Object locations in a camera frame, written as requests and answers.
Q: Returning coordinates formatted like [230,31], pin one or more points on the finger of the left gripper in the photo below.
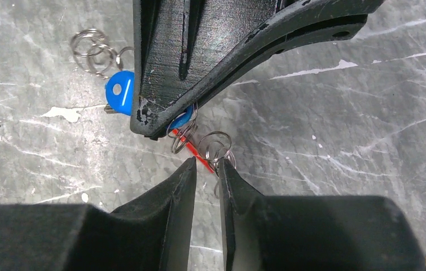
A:
[295,24]
[177,43]

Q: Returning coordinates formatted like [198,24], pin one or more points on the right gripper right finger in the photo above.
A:
[293,232]

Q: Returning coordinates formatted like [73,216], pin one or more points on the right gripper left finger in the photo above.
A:
[151,232]

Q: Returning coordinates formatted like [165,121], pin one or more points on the blue tagged key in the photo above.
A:
[119,94]

